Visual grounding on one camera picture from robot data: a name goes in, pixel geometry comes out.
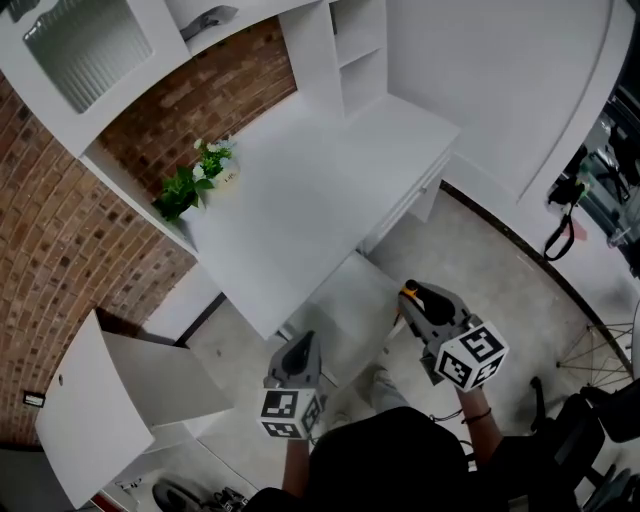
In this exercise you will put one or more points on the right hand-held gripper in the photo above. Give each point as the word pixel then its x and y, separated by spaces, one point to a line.
pixel 467 357

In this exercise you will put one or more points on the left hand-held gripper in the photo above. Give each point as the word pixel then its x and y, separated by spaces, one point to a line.
pixel 289 410

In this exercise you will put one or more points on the white drawer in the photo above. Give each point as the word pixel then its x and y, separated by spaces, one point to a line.
pixel 165 380

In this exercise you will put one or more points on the person's left forearm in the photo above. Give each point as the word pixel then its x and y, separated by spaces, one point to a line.
pixel 296 465

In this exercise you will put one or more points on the person's right forearm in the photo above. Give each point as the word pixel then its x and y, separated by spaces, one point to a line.
pixel 477 430

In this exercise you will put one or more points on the person's grey trouser leg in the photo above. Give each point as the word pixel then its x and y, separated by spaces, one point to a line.
pixel 387 392

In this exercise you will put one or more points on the person's black shirt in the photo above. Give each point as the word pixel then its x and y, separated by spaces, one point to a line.
pixel 390 465

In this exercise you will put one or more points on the black wrist band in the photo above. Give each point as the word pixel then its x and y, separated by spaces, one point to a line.
pixel 477 415

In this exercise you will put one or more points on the white closed desk drawers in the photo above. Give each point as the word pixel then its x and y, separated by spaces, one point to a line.
pixel 415 195

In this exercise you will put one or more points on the dark wheeled device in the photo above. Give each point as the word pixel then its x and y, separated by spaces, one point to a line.
pixel 185 495

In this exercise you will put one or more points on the white desk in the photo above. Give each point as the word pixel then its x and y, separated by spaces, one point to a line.
pixel 300 200

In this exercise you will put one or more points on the black office chair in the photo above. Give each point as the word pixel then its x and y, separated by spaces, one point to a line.
pixel 585 435

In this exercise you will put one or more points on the green leafy plant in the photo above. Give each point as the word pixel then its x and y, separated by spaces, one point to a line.
pixel 182 192

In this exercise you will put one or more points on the white flowers in white pot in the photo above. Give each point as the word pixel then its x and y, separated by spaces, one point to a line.
pixel 217 157

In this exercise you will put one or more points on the white shelf unit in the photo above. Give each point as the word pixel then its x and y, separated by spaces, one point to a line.
pixel 357 55

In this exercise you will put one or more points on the grey object on shelf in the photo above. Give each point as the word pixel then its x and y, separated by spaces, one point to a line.
pixel 205 22

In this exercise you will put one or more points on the white ribbed glass cabinet door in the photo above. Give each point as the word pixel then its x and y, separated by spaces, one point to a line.
pixel 85 55

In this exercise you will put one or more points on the black wall socket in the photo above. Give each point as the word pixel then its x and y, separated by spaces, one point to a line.
pixel 34 399

